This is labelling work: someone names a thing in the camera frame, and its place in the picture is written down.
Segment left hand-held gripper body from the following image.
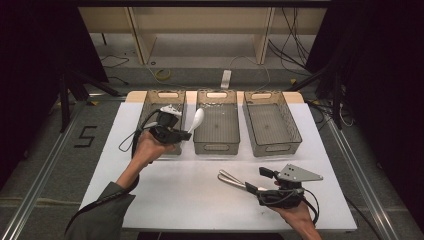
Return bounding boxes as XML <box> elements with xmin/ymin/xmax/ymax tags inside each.
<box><xmin>148</xmin><ymin>104</ymin><xmax>188</xmax><ymax>145</ymax></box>

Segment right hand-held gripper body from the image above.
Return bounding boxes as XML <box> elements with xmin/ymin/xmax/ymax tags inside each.
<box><xmin>256</xmin><ymin>163</ymin><xmax>324</xmax><ymax>210</ymax></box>

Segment white plastic spoon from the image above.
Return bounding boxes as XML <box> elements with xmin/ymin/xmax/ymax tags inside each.
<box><xmin>187</xmin><ymin>107</ymin><xmax>205</xmax><ymax>134</ymax></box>

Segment metal tongs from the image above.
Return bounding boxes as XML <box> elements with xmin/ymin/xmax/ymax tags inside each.
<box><xmin>217</xmin><ymin>169</ymin><xmax>268</xmax><ymax>193</ymax></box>

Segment grey transparent plastic bin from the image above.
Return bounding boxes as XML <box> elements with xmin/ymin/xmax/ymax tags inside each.
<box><xmin>242</xmin><ymin>90</ymin><xmax>303</xmax><ymax>158</ymax></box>
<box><xmin>132</xmin><ymin>89</ymin><xmax>188</xmax><ymax>156</ymax></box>
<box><xmin>193</xmin><ymin>89</ymin><xmax>241</xmax><ymax>156</ymax></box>

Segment person's left hand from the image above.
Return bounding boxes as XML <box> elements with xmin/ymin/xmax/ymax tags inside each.
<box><xmin>132</xmin><ymin>130</ymin><xmax>177</xmax><ymax>167</ymax></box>

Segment person's right hand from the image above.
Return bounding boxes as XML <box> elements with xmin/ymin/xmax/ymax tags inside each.
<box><xmin>269</xmin><ymin>201</ymin><xmax>316</xmax><ymax>229</ymax></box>

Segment white table sheet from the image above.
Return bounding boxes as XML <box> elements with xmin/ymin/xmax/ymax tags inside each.
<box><xmin>79</xmin><ymin>101</ymin><xmax>358</xmax><ymax>233</ymax></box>

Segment white power strip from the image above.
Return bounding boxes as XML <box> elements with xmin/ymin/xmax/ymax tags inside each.
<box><xmin>220</xmin><ymin>69</ymin><xmax>232</xmax><ymax>90</ymax></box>

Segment black metal stand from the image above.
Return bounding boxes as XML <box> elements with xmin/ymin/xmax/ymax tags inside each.
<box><xmin>286</xmin><ymin>63</ymin><xmax>344</xmax><ymax>130</ymax></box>

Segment black tripod stand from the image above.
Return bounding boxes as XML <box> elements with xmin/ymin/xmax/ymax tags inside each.
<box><xmin>58</xmin><ymin>69</ymin><xmax>124</xmax><ymax>134</ymax></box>

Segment beige wooden shelf unit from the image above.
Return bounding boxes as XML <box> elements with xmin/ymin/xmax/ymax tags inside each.
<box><xmin>77</xmin><ymin>7</ymin><xmax>328</xmax><ymax>66</ymax></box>

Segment right hand-held gripper cable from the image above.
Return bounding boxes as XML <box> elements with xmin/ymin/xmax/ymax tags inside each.
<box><xmin>301</xmin><ymin>188</ymin><xmax>320</xmax><ymax>226</ymax></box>

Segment yellow coiled cable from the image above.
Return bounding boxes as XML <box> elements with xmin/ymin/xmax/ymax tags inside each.
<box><xmin>154</xmin><ymin>68</ymin><xmax>172</xmax><ymax>82</ymax></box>

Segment aluminium floor rail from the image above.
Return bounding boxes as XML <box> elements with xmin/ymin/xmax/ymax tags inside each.
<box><xmin>324</xmin><ymin>116</ymin><xmax>399</xmax><ymax>240</ymax></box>
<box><xmin>0</xmin><ymin>99</ymin><xmax>88</xmax><ymax>240</ymax></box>

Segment thin black floor cable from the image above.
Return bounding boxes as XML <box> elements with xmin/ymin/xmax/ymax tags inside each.
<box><xmin>98</xmin><ymin>54</ymin><xmax>130</xmax><ymax>69</ymax></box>

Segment white floor cable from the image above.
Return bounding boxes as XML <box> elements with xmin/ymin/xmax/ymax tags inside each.
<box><xmin>229</xmin><ymin>54</ymin><xmax>272</xmax><ymax>92</ymax></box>

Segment bundle of black cables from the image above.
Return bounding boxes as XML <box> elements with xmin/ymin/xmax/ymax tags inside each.
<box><xmin>268</xmin><ymin>7</ymin><xmax>311</xmax><ymax>73</ymax></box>

